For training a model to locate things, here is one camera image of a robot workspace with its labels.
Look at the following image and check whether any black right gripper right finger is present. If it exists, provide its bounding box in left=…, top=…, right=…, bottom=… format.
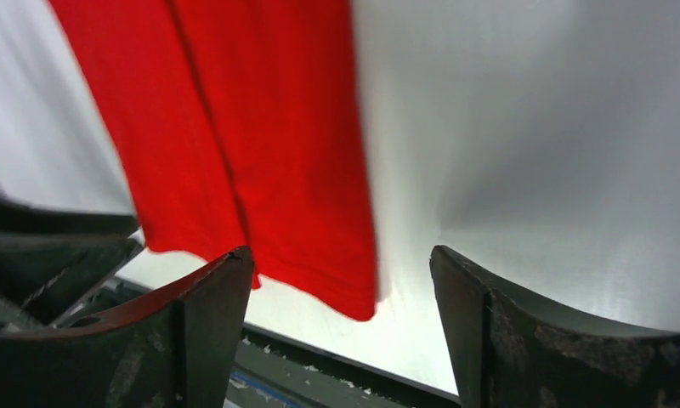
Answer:
left=429, top=246, right=680, bottom=408

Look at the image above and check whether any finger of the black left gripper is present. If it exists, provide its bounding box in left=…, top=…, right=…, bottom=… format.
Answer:
left=0, top=238, right=143, bottom=327
left=0, top=195, right=139, bottom=236

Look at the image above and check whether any red t shirt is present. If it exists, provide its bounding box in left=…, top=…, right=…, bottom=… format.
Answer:
left=51, top=1, right=378, bottom=321

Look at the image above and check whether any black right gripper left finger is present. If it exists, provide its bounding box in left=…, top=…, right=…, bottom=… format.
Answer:
left=0, top=246, right=254, bottom=407

